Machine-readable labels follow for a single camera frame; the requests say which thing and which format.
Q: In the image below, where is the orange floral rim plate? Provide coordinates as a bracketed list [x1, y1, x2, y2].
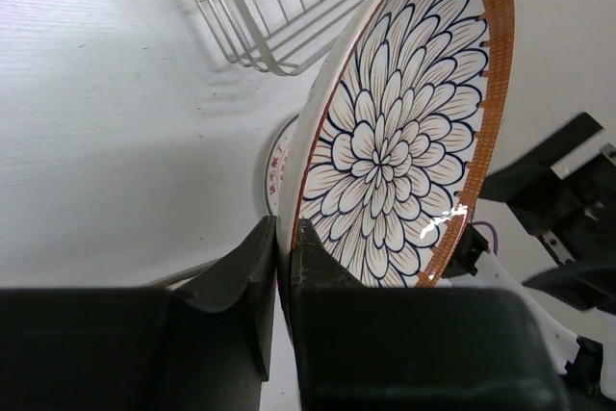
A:
[281, 0, 516, 290]

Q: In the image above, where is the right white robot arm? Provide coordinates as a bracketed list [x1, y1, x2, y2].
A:
[442, 113, 615, 410]

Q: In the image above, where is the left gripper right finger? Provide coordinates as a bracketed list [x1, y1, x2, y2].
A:
[290, 219, 570, 410]

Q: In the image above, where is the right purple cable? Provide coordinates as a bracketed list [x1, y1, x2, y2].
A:
[475, 221, 501, 253]

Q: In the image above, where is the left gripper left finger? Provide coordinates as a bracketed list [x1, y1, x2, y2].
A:
[1, 217, 277, 410]

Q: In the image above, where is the red sunburst printed plate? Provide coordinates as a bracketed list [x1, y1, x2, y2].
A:
[251, 112, 299, 217]

